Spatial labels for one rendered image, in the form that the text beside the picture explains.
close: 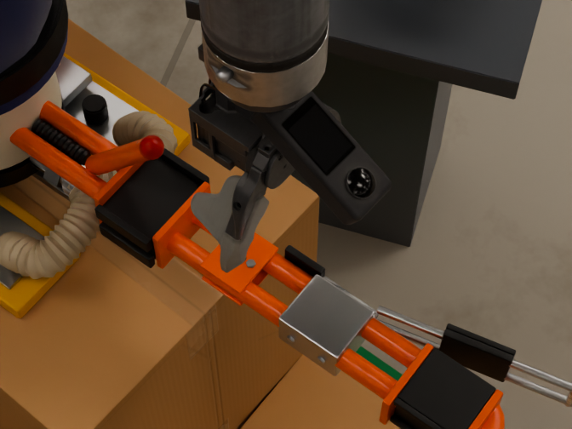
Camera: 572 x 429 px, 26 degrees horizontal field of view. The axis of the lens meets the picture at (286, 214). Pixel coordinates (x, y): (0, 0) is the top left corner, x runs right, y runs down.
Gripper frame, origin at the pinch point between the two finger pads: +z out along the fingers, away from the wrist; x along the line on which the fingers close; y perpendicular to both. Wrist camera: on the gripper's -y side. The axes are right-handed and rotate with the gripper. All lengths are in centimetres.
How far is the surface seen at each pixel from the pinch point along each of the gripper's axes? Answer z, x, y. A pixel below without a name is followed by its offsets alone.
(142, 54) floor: 122, -70, 96
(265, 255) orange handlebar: 12.8, -1.2, 3.6
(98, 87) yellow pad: 24.5, -11.6, 37.5
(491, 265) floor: 122, -73, 7
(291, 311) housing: 12.7, 2.0, -2.1
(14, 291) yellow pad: 25.2, 13.6, 26.5
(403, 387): 12.0, 2.0, -15.0
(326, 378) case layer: 68, -14, 4
